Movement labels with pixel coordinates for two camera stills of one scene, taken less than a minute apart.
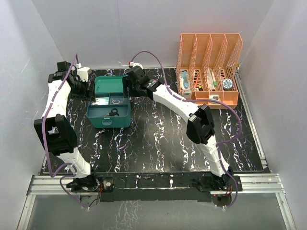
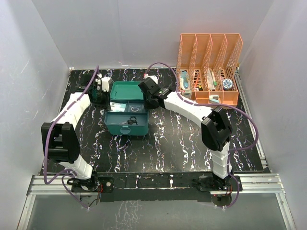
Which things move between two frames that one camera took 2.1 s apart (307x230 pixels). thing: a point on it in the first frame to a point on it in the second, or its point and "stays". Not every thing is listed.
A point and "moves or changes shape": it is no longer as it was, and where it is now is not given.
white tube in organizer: [211, 85] stays
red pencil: [196, 81] stays
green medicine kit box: [111, 108] moves or changes shape
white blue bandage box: [100, 101] moves or changes shape
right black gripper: [127, 82] to [147, 106]
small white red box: [186, 94] stays
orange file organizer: [206, 68] stays
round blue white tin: [227, 84] stays
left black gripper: [91, 97] to [108, 97]
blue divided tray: [109, 105] moves or changes shape
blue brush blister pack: [184, 83] stays
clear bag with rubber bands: [116, 101] to [134, 109]
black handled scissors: [112, 113] to [132, 120]
